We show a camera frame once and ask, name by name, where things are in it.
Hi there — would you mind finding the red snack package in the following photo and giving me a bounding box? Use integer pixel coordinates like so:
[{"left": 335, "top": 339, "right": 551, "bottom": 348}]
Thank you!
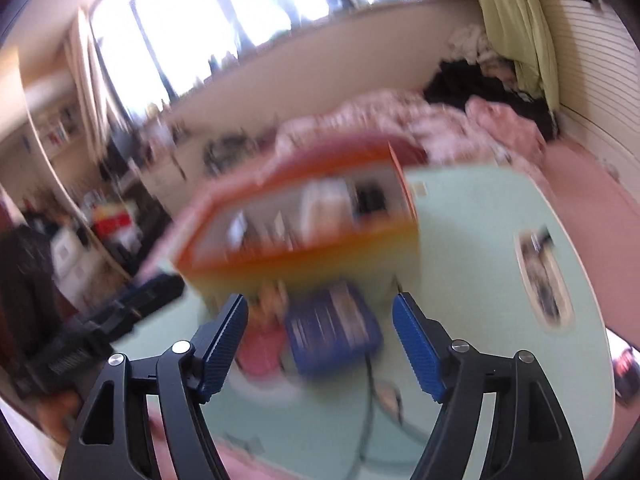
[{"left": 92, "top": 208, "right": 134, "bottom": 240}]

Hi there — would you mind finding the red small pouch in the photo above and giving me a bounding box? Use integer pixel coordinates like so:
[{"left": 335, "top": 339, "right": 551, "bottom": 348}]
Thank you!
[{"left": 235, "top": 325, "right": 288, "bottom": 380}]

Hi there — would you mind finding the pink floral quilt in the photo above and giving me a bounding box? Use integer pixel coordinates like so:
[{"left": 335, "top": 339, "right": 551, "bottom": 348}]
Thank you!
[{"left": 274, "top": 89, "right": 546, "bottom": 179}]

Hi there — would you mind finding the black clothes pile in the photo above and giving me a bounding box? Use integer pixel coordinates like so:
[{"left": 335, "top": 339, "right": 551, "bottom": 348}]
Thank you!
[{"left": 422, "top": 60, "right": 558, "bottom": 141}]

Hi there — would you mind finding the orange cardboard box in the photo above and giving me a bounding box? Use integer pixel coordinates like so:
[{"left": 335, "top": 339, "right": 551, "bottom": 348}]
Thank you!
[{"left": 175, "top": 133, "right": 426, "bottom": 301}]

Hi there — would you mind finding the person's hand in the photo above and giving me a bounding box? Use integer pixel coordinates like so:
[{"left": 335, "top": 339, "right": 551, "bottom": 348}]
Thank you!
[{"left": 36, "top": 391, "right": 82, "bottom": 446}]

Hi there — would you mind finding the yellow-green curtain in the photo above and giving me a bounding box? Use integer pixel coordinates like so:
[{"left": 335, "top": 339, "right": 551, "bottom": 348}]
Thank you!
[{"left": 478, "top": 0, "right": 560, "bottom": 112}]

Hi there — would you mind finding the blue tin case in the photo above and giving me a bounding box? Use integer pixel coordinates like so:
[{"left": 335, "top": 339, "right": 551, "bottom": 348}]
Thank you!
[{"left": 284, "top": 281, "right": 384, "bottom": 378}]

